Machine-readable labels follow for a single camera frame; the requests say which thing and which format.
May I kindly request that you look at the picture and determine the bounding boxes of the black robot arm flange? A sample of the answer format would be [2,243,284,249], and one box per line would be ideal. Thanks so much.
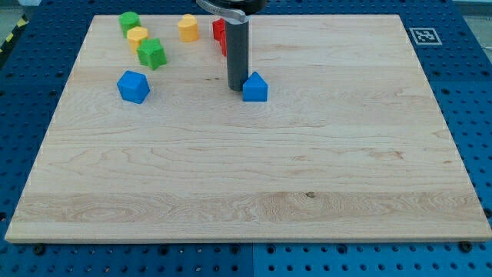
[215,0,268,15]

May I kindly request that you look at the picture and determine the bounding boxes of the blue cube block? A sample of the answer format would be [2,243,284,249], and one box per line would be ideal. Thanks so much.
[117,71,150,104]

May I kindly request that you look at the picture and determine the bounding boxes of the blue house-shaped block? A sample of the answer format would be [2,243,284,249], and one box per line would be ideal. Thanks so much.
[243,72,268,102]

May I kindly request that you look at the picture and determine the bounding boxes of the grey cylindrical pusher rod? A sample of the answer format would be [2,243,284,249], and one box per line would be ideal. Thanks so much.
[225,22,249,92]

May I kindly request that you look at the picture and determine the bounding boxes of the wooden board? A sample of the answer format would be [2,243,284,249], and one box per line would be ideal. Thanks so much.
[5,15,491,244]

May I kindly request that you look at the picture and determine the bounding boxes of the red block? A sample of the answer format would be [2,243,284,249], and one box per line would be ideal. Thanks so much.
[212,18,227,56]

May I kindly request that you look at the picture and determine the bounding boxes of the silver metal clamp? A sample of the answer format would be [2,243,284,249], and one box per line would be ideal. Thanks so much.
[196,0,248,25]

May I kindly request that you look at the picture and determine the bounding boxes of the yellow heart block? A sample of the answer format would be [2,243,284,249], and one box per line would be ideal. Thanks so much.
[178,14,200,42]

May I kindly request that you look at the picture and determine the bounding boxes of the green star block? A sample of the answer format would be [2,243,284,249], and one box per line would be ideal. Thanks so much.
[137,38,168,70]

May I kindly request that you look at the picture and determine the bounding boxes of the yellow hexagon block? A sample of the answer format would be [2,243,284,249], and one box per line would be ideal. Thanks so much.
[127,26,148,53]

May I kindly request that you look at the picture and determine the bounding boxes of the green cylinder block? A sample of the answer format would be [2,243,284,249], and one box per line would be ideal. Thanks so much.
[118,11,141,38]

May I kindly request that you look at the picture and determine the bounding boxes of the white fiducial marker tag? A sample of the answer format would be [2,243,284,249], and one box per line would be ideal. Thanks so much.
[409,27,442,45]

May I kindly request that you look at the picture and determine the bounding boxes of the black board stop bolt left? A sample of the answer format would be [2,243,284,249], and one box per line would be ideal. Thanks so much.
[32,244,46,256]

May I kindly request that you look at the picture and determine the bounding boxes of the black board stop bolt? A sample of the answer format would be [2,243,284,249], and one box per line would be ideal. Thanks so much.
[32,244,46,256]
[458,241,473,253]

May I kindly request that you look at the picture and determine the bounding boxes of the black board stop bolt right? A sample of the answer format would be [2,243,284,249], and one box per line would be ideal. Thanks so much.
[458,241,473,253]

